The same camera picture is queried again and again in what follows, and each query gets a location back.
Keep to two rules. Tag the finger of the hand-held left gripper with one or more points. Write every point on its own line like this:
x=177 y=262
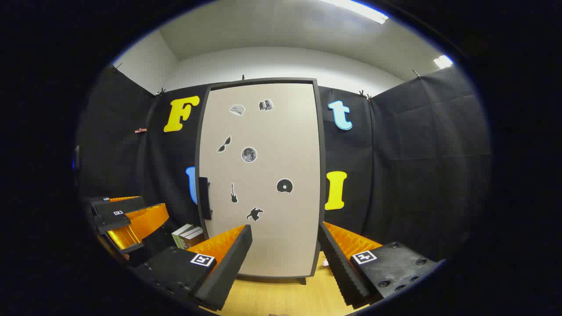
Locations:
x=118 y=205
x=145 y=221

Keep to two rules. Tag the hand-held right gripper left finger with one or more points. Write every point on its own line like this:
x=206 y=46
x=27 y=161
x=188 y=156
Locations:
x=228 y=272

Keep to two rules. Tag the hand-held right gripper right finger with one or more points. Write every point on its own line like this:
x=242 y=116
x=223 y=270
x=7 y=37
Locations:
x=342 y=272

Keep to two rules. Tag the dark grey cabinet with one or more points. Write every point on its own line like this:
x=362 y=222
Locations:
x=322 y=184

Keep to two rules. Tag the green book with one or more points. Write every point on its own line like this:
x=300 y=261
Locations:
x=178 y=235

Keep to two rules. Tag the thin brown book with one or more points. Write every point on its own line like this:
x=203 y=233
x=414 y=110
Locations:
x=188 y=237

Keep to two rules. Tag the thick brown book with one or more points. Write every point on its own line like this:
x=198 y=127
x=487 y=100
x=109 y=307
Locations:
x=196 y=238

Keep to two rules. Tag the black backdrop cloth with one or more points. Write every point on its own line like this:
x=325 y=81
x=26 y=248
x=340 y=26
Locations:
x=417 y=175

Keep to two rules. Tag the small ceiling light panel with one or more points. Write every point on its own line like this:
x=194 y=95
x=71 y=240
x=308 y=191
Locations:
x=443 y=62

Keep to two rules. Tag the long ceiling light panel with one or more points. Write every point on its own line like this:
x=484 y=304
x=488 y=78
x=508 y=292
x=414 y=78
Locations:
x=360 y=9

